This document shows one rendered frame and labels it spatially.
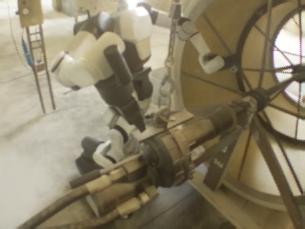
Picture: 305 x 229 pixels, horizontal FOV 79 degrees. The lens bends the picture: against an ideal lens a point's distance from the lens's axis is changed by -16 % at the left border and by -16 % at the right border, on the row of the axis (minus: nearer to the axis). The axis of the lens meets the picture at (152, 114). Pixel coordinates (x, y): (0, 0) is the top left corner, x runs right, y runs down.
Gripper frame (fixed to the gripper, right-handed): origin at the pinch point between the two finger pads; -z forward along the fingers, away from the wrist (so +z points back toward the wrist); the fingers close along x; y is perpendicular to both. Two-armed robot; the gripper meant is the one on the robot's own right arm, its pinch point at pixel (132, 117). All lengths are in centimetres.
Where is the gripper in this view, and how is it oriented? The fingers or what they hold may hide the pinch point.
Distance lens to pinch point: 65.9
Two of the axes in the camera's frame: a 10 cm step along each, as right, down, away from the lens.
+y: 7.5, -6.2, 2.2
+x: 6.0, 5.1, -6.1
